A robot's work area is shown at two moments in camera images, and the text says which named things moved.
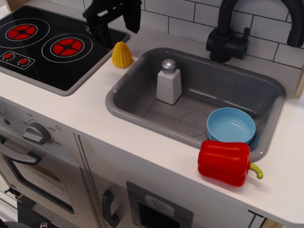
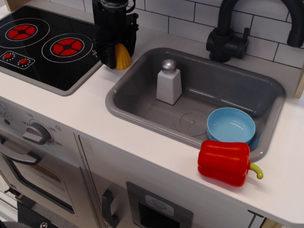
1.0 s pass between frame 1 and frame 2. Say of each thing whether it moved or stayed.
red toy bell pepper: stayed
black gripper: moved
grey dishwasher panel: stayed
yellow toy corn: stayed
